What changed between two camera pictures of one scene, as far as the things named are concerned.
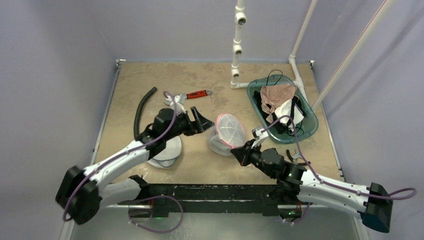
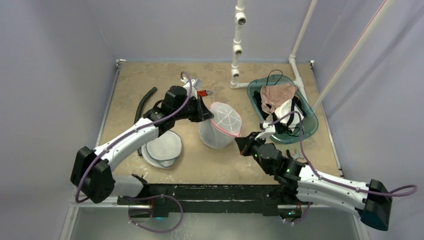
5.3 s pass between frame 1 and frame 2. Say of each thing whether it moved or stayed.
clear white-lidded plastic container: stayed
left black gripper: moved
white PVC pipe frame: stayed
